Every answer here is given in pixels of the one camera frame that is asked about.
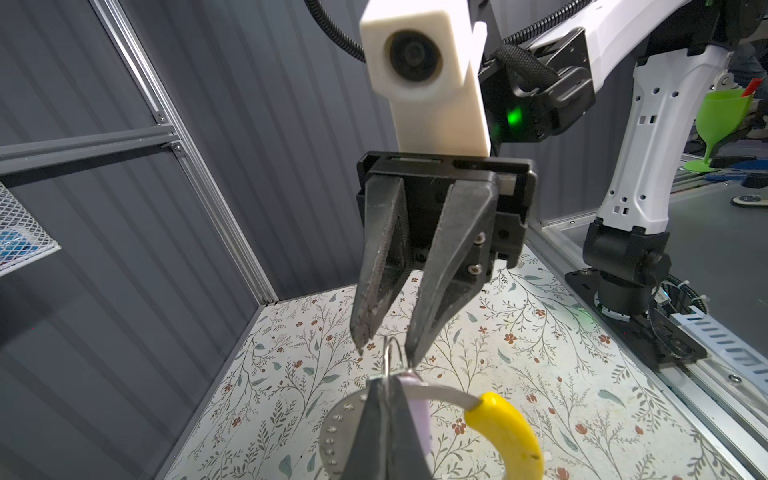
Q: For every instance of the white slotted cable duct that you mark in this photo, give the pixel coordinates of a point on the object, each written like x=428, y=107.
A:
x=741, y=359

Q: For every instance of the green plastic goblet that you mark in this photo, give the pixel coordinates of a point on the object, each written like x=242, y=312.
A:
x=721, y=113

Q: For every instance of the aluminium mounting rail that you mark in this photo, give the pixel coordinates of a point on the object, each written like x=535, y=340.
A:
x=715, y=377

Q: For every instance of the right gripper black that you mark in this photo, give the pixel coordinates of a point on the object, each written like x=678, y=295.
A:
x=456, y=265

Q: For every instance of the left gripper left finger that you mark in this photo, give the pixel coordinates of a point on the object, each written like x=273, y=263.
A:
x=370, y=456

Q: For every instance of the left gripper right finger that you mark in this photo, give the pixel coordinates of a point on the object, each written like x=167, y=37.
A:
x=407, y=460

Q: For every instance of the aluminium frame crossbar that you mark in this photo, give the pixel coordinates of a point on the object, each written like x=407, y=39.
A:
x=43, y=154

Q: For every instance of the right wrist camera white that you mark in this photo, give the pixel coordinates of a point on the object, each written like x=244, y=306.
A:
x=424, y=58

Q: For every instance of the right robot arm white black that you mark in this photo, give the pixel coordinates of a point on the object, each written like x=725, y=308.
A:
x=541, y=84

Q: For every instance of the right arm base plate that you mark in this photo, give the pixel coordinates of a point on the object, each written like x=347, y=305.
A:
x=657, y=341

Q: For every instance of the brass key purple tag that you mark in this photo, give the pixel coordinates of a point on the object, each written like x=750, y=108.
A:
x=419, y=409

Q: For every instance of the white wire mesh basket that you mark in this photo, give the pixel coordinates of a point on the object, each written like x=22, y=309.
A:
x=23, y=240

